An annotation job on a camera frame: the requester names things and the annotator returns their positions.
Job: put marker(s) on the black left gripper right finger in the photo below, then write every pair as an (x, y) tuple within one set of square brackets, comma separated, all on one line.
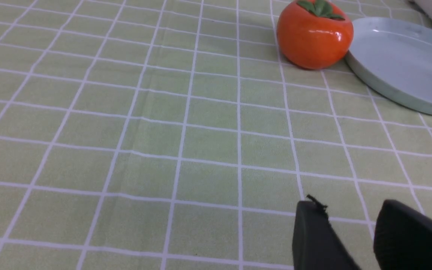
[(402, 238)]

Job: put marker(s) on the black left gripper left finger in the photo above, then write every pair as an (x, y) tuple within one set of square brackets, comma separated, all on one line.
[(315, 244)]

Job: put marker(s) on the light blue plate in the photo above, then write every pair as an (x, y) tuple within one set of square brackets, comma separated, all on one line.
[(394, 58)]

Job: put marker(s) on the orange persimmon with green leaf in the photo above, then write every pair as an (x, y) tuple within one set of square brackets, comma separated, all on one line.
[(313, 34)]

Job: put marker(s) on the green checkered tablecloth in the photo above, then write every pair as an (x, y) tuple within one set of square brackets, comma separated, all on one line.
[(174, 135)]

